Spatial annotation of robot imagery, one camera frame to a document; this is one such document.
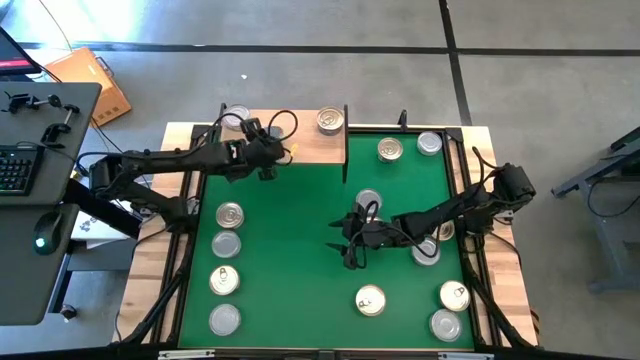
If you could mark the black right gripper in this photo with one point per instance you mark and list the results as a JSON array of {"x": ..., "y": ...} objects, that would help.
[{"x": 372, "y": 234}]

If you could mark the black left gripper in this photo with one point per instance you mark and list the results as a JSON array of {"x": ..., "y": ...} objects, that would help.
[{"x": 250, "y": 155}]

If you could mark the blue-label can with gold lid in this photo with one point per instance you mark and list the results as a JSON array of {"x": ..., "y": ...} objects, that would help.
[
  {"x": 446, "y": 231},
  {"x": 330, "y": 120},
  {"x": 390, "y": 149}
]

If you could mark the blue-label can with pull tab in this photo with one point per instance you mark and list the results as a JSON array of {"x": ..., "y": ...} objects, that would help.
[
  {"x": 454, "y": 296},
  {"x": 370, "y": 300},
  {"x": 224, "y": 280}
]

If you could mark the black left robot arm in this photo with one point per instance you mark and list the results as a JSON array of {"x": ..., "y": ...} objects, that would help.
[{"x": 165, "y": 157}]

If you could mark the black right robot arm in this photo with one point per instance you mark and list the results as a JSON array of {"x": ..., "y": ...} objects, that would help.
[{"x": 450, "y": 210}]

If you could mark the wooden shelf with black legs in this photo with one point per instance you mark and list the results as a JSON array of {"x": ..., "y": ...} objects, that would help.
[{"x": 310, "y": 147}]

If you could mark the yellow label tag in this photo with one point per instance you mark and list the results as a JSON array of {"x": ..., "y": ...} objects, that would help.
[{"x": 294, "y": 148}]

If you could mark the green table mat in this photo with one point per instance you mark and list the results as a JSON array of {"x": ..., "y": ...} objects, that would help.
[{"x": 280, "y": 280}]

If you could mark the black diagonal strut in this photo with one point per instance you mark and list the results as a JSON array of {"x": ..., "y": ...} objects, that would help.
[
  {"x": 160, "y": 302},
  {"x": 495, "y": 307}
]

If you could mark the black desk support beam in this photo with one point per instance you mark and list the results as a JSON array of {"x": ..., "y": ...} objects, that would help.
[{"x": 100, "y": 210}]

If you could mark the white printed box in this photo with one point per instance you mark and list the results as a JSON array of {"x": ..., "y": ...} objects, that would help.
[{"x": 95, "y": 230}]

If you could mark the dark grey desk top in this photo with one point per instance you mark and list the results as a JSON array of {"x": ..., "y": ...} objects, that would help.
[
  {"x": 75, "y": 165},
  {"x": 20, "y": 280}
]

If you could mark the orange box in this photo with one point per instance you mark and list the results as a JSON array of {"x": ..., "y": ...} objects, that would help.
[{"x": 85, "y": 80}]

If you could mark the black C-clamp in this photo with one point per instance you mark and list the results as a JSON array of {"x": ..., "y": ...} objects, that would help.
[{"x": 60, "y": 127}]

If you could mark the black mouse with light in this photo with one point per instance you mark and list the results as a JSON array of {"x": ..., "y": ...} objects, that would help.
[{"x": 47, "y": 234}]

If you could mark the black backlit keyboard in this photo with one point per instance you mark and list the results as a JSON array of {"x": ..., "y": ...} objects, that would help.
[{"x": 17, "y": 170}]

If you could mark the black desk caster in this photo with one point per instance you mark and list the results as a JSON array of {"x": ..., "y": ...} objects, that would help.
[{"x": 67, "y": 312}]

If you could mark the blue-grey metal stand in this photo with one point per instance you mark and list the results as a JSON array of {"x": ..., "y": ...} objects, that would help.
[{"x": 612, "y": 240}]

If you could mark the small black clamp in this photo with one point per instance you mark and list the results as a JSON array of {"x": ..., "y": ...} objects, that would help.
[{"x": 15, "y": 102}]

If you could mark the black monitor with red screen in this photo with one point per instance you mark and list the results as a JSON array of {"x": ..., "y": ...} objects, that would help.
[{"x": 12, "y": 55}]

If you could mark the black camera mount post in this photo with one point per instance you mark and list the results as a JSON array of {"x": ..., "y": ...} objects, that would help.
[{"x": 402, "y": 120}]

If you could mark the black aluminium table frame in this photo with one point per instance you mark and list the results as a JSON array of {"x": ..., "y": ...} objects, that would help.
[{"x": 452, "y": 133}]

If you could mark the white metal bracket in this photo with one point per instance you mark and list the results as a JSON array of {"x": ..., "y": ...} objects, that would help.
[{"x": 185, "y": 354}]

